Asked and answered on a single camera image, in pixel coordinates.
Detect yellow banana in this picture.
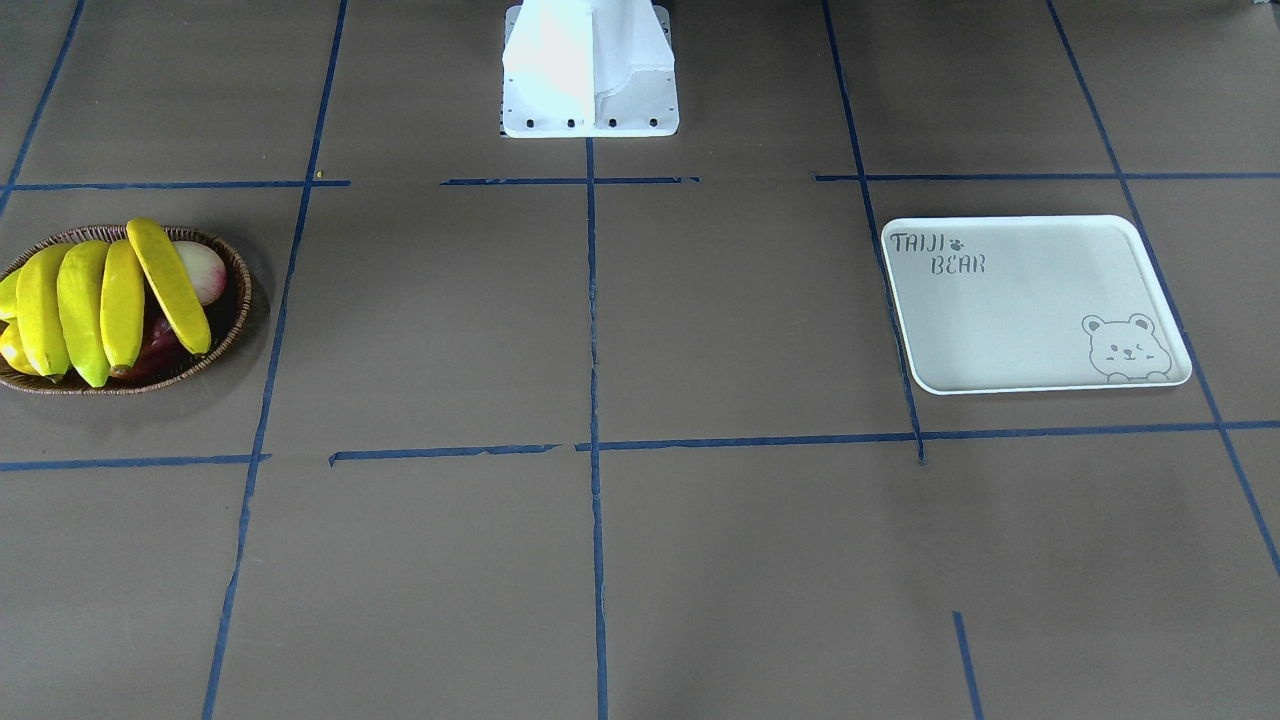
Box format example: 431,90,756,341
15,243,72,383
125,217,212,356
100,240,146,375
56,240,110,388

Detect brown wicker basket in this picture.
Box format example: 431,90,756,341
3,225,255,396

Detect white bear tray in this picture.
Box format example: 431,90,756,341
881,215,1193,395

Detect pink white apple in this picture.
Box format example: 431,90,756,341
173,241,228,307

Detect dark red fruit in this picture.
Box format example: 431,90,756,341
110,314,192,386

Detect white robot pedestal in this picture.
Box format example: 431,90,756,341
500,1,680,138

